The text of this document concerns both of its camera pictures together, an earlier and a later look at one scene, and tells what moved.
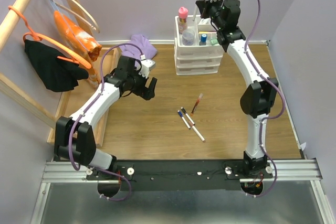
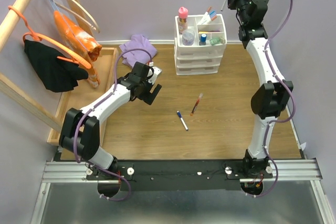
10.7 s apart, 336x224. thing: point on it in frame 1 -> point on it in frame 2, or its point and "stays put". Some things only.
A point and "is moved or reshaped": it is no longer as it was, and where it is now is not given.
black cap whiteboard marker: [184, 111] is moved or reshaped
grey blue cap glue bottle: [203, 39] stays put
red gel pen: [199, 99] stays put
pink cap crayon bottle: [182, 19] stays put
